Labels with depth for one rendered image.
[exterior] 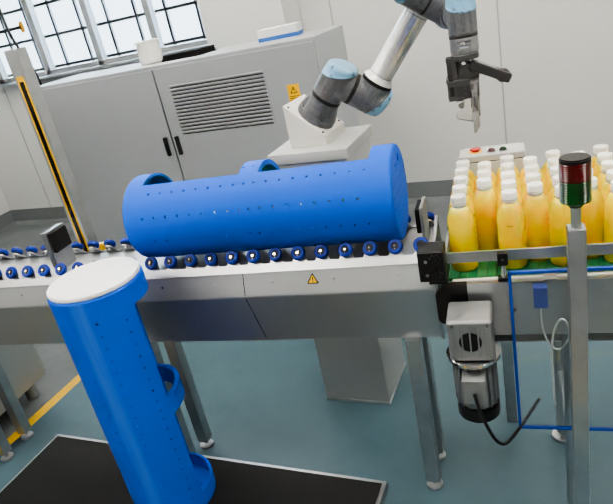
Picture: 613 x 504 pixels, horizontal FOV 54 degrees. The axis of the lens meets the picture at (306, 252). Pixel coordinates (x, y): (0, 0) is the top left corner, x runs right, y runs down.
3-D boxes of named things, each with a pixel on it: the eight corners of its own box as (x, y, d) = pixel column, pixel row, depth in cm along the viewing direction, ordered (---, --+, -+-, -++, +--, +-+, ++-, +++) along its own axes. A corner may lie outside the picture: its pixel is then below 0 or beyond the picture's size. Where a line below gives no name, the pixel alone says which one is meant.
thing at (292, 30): (265, 42, 357) (262, 29, 354) (303, 34, 350) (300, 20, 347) (259, 44, 346) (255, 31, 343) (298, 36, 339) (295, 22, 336)
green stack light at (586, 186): (558, 196, 132) (557, 175, 130) (589, 194, 130) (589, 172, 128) (560, 207, 126) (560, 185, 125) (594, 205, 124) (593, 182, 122)
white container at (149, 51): (150, 62, 400) (143, 40, 394) (169, 59, 393) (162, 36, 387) (136, 67, 387) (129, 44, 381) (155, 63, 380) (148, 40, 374)
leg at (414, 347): (427, 477, 217) (404, 332, 192) (444, 478, 215) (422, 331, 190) (426, 490, 212) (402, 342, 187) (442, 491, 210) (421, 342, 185)
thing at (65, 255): (71, 260, 229) (57, 223, 223) (80, 259, 228) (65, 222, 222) (55, 272, 221) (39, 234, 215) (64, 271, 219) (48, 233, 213)
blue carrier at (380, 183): (177, 238, 222) (155, 164, 212) (412, 219, 194) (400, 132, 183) (137, 272, 197) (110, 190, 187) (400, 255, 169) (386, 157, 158)
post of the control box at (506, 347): (507, 414, 238) (487, 177, 198) (517, 415, 237) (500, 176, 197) (507, 421, 235) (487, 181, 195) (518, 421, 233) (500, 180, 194)
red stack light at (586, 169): (557, 175, 130) (556, 158, 128) (589, 172, 128) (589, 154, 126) (560, 185, 124) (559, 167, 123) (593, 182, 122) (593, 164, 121)
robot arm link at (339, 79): (313, 81, 224) (330, 49, 216) (345, 96, 227) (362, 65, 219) (311, 94, 215) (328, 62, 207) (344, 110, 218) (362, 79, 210)
